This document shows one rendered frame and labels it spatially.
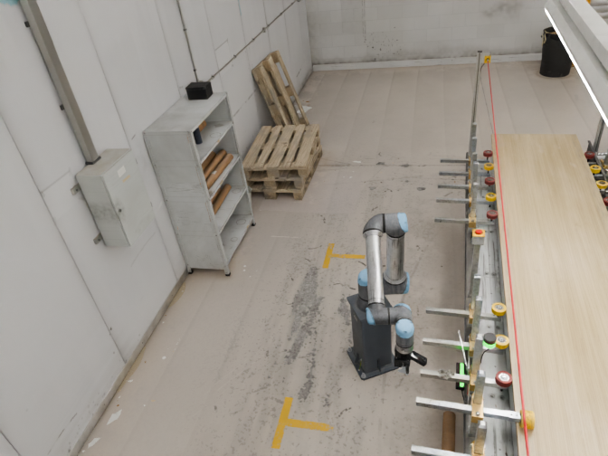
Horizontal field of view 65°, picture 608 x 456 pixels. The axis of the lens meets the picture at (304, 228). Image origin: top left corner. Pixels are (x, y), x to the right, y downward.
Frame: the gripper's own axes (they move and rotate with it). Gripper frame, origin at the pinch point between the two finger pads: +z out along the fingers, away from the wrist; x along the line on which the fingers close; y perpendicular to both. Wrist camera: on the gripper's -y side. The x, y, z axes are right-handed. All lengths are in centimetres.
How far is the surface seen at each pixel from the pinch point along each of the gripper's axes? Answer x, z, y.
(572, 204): -167, -7, -103
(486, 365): -30, 21, -43
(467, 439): 24.9, 12.7, -31.4
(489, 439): 18, 21, -43
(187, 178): -149, -28, 203
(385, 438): -9, 83, 15
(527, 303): -56, -7, -63
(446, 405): 25.9, -13.3, -20.1
